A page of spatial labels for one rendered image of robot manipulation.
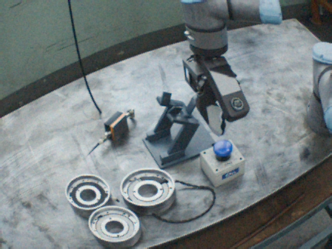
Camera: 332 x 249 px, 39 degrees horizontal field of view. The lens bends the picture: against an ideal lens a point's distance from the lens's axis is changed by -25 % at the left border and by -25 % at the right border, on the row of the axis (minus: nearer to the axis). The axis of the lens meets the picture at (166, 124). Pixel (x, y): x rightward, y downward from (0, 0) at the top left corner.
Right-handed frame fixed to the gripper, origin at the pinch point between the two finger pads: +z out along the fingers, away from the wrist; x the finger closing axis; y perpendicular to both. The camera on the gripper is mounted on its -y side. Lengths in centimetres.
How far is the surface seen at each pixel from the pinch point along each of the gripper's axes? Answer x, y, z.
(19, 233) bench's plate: 51, 1, 11
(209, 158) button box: 2.6, 1.0, 6.3
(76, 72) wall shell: 0, 161, 87
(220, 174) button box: 2.3, -3.5, 7.2
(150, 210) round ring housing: 17.8, -4.7, 8.2
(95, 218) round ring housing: 29.2, -2.7, 7.9
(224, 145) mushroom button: -0.3, -0.3, 3.3
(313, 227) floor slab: -53, 11, 91
